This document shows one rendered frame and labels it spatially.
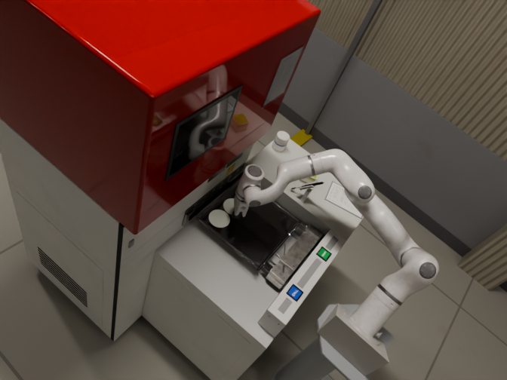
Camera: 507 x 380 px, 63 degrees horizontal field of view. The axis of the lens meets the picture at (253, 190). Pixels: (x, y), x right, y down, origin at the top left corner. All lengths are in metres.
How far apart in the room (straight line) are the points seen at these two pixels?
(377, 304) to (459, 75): 1.92
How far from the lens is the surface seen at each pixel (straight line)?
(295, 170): 1.68
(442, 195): 3.66
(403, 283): 1.80
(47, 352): 2.57
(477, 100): 3.28
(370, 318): 1.83
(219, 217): 1.92
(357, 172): 1.69
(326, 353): 1.89
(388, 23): 3.33
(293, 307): 1.73
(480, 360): 3.52
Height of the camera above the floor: 2.44
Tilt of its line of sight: 48 degrees down
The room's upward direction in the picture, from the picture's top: 25 degrees clockwise
